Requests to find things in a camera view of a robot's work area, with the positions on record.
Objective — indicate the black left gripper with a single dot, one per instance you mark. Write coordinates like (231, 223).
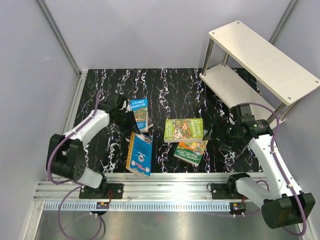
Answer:
(132, 124)

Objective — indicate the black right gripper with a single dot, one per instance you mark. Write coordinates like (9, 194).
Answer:
(218, 122)

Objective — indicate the blue 26-Storey Treehouse book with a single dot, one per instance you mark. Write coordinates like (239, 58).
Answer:
(140, 111)

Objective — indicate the green 104-Storey Treehouse book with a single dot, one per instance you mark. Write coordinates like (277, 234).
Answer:
(191, 152)

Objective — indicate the lime 65-Storey Treehouse book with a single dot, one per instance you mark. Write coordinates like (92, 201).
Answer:
(187, 130)

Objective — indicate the blue back-cover book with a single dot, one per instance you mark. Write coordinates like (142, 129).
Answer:
(139, 157)

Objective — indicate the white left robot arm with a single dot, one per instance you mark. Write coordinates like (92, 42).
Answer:
(66, 161)

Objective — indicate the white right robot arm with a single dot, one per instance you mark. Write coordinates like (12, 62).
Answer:
(284, 203)

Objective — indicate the dark Tale of Two Cities book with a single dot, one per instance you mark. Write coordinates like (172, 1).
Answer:
(149, 123)

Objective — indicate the right controller board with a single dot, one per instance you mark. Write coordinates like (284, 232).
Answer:
(238, 208)

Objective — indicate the controller board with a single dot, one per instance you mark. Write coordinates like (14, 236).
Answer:
(238, 208)
(102, 205)

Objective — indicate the white two-tier shelf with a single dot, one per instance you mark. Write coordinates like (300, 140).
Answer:
(281, 75)

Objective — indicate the left controller board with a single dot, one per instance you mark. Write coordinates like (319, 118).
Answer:
(102, 205)

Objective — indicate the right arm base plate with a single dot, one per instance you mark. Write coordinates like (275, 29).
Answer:
(220, 191)

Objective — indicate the aluminium frame rail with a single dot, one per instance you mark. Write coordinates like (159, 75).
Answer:
(158, 187)

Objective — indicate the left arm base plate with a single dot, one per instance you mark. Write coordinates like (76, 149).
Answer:
(117, 191)

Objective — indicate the slotted cable duct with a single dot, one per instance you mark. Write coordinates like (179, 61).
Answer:
(142, 206)

